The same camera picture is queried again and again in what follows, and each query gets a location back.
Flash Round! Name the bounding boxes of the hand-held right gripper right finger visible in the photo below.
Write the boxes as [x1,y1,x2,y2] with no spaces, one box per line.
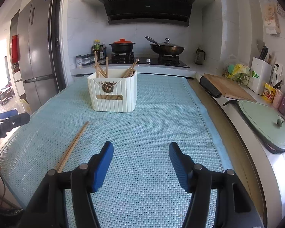
[169,142,259,228]

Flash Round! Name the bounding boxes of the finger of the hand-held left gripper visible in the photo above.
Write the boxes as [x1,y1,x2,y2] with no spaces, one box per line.
[0,113,31,131]

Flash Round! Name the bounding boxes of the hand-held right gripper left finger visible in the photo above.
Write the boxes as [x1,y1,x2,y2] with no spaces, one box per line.
[19,141,114,228]

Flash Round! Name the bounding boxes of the white ribbed utensil holder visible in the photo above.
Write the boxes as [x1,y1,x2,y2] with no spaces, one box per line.
[87,69,137,113]

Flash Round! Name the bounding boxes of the dark wooden table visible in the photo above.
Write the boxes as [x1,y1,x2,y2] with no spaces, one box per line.
[0,88,13,106]

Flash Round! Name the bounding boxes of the light blue woven mat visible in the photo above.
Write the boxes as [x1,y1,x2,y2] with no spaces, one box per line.
[0,74,233,228]

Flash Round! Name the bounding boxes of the grey steel refrigerator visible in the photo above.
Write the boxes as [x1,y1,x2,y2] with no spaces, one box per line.
[9,0,62,114]

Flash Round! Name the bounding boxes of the dark patterned clothing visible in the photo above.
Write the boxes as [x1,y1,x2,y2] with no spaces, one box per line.
[0,205,23,228]

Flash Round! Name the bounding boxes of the black oblong pad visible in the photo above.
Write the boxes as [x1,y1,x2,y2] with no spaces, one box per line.
[199,76,222,98]

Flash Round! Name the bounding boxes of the black topped seasoning box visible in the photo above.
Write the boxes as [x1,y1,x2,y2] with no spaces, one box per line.
[82,54,95,66]

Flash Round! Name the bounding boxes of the wooden cutting board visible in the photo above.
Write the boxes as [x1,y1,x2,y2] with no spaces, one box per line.
[203,74,257,102]

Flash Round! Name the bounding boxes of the green electric pan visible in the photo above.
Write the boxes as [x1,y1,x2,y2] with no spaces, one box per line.
[223,99,285,154]

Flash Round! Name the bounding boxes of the yellow capped sauce bottle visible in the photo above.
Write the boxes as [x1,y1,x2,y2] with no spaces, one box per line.
[94,40,101,60]

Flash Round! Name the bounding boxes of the black gas stove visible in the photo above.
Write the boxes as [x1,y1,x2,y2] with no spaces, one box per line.
[107,52,190,69]

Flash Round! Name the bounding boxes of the dark glass kettle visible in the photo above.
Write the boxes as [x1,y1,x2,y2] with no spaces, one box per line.
[195,47,206,65]

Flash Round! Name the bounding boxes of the yellow snack packet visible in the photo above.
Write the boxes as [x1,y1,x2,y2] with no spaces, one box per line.
[264,83,276,104]

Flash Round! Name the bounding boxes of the black wok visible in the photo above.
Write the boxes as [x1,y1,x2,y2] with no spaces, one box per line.
[150,43,185,55]

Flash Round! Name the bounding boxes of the white knife block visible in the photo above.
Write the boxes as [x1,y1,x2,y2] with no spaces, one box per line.
[250,57,272,95]

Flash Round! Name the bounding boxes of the pink packet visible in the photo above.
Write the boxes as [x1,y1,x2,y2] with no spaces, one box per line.
[273,88,284,110]

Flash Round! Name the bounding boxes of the black clay pot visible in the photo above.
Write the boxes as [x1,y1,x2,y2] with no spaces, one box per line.
[109,43,136,54]

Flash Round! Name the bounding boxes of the glass wok lid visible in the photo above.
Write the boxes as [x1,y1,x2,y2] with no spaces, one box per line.
[157,38,178,47]

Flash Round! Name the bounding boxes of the black range hood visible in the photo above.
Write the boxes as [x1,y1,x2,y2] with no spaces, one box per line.
[97,0,197,25]

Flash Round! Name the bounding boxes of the black cable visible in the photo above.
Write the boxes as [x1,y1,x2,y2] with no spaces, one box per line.
[0,183,17,209]

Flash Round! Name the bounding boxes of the red wall box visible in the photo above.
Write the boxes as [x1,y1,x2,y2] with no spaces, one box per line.
[11,35,20,63]

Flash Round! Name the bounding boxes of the gold wire rack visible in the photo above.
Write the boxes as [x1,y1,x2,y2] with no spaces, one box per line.
[223,72,251,86]

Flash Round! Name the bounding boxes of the black handled knives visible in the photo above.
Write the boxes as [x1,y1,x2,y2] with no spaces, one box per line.
[256,40,269,61]

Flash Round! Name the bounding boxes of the hanging wall packet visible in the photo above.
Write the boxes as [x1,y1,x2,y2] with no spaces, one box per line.
[263,1,281,35]

